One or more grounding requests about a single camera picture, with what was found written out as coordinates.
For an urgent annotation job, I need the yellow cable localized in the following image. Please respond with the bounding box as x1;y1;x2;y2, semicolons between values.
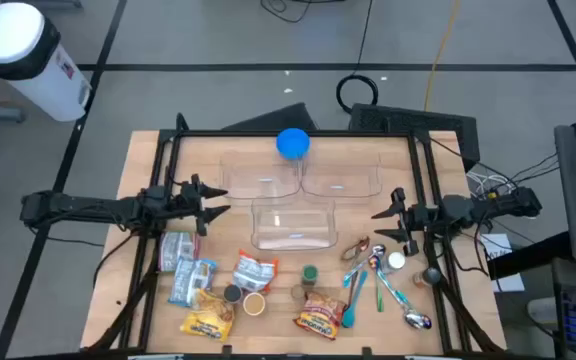
423;0;462;112

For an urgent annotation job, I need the black coiled cable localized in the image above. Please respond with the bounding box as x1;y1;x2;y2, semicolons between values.
335;0;380;115

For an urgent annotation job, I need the black spoon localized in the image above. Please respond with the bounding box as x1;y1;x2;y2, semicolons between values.
348;252;360;307

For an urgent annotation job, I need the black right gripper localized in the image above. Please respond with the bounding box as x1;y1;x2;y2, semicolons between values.
371;187;445;258

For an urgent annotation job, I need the white lid spice jar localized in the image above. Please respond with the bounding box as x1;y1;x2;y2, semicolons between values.
382;251;407;274

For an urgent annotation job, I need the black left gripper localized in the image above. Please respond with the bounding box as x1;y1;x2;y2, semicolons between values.
167;173;232;238

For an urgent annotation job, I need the white cable bundle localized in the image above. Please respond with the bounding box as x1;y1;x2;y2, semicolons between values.
466;168;512;197

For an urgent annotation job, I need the white paper sheet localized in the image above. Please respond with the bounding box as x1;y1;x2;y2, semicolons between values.
478;233;526;294

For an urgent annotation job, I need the red ramen packet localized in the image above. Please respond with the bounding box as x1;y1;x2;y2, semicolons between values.
292;291;348;342

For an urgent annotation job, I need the pink green ramen packet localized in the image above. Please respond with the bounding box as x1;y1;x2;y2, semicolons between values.
157;230;202;274

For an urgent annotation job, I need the purple label garlic powder jar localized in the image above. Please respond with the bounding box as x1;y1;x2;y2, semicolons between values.
223;283;244;305

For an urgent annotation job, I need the blue ramen packet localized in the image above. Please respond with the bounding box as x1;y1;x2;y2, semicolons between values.
167;257;219;309

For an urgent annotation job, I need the black lid brown spice jar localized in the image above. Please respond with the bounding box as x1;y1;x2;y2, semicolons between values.
411;266;443;290

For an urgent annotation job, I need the black desk bar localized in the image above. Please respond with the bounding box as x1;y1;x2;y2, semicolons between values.
486;230;573;281

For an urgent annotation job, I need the brown seasoning packet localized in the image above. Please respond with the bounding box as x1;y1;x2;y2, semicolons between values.
340;235;371;262

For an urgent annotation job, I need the black aluminium rig frame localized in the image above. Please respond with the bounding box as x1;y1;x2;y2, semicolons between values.
85;112;507;357

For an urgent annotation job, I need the white rounded object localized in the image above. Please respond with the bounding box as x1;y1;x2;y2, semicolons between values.
526;297;560;326

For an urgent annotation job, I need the green lid glass jar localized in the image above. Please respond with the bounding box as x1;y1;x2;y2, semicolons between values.
301;264;320;287

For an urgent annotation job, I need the clear plastic bin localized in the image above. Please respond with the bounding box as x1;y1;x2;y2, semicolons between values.
219;149;303;201
300;148;384;199
250;197;339;252

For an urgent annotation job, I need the orange ramen packet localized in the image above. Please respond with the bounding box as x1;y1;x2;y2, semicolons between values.
231;248;280;295

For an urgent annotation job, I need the white trash can black rim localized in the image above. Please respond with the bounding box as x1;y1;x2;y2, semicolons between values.
0;1;93;123

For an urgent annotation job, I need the yellow ramen packet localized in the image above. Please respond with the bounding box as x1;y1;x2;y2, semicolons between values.
179;288;237;344

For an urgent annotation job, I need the green handled spoon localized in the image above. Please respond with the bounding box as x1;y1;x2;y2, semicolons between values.
374;269;386;314

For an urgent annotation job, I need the teal plastic spatula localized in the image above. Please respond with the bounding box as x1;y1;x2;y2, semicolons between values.
341;269;369;330

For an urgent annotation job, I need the black slanted panel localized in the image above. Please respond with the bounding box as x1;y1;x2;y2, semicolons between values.
220;102;319;133

